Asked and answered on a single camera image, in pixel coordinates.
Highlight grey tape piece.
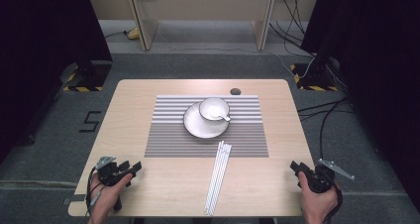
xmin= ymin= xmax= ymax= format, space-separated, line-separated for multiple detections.
xmin=61 ymin=193 xmax=86 ymax=206

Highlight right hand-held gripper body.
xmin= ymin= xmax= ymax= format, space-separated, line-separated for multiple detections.
xmin=296 ymin=159 xmax=357 ymax=194

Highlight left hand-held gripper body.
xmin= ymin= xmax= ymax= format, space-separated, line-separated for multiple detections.
xmin=94 ymin=156 xmax=134 ymax=213

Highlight grey striped placemat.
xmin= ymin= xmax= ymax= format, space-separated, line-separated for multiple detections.
xmin=144 ymin=94 xmax=269 ymax=159

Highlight white ceramic spoon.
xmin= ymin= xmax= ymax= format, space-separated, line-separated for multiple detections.
xmin=209 ymin=106 xmax=232 ymax=123

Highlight person's right hand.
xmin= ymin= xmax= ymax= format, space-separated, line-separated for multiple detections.
xmin=297 ymin=171 xmax=340 ymax=224

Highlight white plate with dark rim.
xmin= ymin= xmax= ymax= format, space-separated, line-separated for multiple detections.
xmin=182 ymin=101 xmax=231 ymax=140

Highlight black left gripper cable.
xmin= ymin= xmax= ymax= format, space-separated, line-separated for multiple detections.
xmin=85 ymin=167 xmax=103 ymax=217

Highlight black cables from socket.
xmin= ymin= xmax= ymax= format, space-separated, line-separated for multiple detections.
xmin=268 ymin=0 xmax=315 ymax=58

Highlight yellow power strip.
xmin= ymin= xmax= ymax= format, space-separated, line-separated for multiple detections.
xmin=126 ymin=26 xmax=140 ymax=41

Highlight person's left hand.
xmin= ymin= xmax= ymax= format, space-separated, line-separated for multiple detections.
xmin=89 ymin=172 xmax=134 ymax=220

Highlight black floor cables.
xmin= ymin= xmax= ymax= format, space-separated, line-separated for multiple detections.
xmin=296 ymin=96 xmax=357 ymax=162

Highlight black curtain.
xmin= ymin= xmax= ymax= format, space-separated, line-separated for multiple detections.
xmin=0 ymin=0 xmax=114 ymax=164
xmin=300 ymin=0 xmax=420 ymax=215

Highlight white bowl with dark rim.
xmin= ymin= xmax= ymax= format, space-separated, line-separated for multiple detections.
xmin=198 ymin=96 xmax=231 ymax=123

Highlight black stand with hazard tape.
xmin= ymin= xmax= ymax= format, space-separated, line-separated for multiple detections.
xmin=61 ymin=58 xmax=113 ymax=93
xmin=289 ymin=35 xmax=341 ymax=92

